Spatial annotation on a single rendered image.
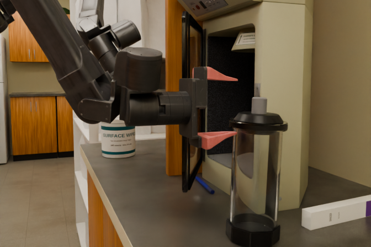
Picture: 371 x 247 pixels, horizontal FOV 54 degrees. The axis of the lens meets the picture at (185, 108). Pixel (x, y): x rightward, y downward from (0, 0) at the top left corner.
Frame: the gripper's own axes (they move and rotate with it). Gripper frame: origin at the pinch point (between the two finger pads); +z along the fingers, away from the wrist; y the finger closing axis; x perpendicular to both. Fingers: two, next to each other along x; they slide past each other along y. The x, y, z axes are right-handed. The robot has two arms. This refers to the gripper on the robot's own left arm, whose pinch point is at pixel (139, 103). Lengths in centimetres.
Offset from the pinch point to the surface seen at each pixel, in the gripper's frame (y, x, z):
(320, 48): 21, -63, 13
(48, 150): 471, 109, -88
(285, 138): -11.0, -22.5, 26.3
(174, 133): 21.2, -5.8, 10.4
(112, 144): 47.9, 12.6, -0.1
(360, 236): -21, -20, 49
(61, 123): 466, 73, -111
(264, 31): -18.6, -29.3, 4.0
